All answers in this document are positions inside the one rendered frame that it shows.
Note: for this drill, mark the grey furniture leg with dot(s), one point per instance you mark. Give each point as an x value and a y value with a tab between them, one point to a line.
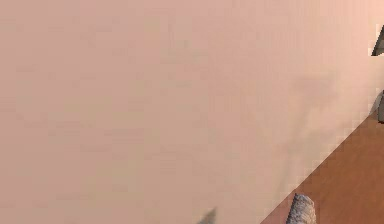
381	108

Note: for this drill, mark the dark grey pointed object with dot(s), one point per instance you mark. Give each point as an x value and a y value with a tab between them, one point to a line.
379	45

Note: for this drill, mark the grey speckled rounded object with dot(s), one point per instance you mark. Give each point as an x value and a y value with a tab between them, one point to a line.
302	210

